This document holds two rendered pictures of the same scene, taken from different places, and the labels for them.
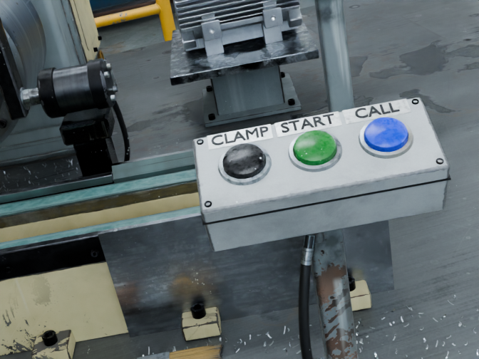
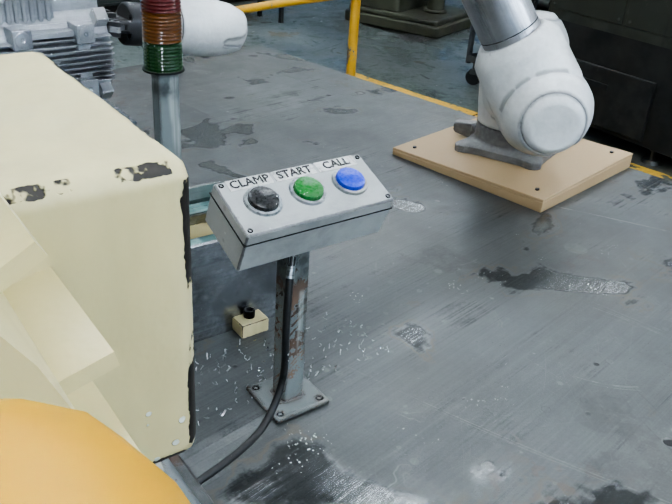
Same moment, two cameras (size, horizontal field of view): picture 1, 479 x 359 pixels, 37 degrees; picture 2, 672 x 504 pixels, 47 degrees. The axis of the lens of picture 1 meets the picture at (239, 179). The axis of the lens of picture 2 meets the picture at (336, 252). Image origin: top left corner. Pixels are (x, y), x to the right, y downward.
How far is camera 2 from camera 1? 0.37 m
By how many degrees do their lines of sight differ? 34
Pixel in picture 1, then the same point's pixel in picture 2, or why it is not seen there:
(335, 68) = (169, 138)
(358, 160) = (338, 196)
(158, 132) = not seen: outside the picture
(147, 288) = not seen: hidden behind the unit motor
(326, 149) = (318, 189)
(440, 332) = (327, 338)
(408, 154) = (367, 192)
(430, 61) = (210, 136)
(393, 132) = (356, 177)
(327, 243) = (300, 263)
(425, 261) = not seen: hidden behind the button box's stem
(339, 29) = (175, 103)
